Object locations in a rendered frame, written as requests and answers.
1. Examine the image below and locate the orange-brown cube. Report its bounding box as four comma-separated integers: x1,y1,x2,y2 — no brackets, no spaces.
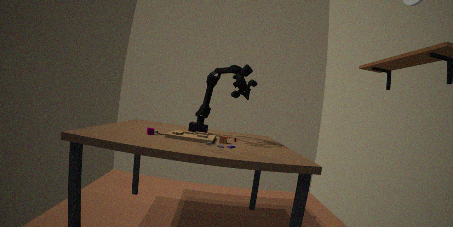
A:
219,135,228,144

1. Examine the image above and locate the tan puzzle board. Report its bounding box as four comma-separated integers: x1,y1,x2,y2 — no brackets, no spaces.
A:
165,130,216,144

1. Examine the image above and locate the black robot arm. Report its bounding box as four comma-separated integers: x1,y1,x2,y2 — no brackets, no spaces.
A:
195,64,253,126

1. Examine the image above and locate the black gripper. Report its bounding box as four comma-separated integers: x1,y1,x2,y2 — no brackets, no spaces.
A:
231,78,257,100

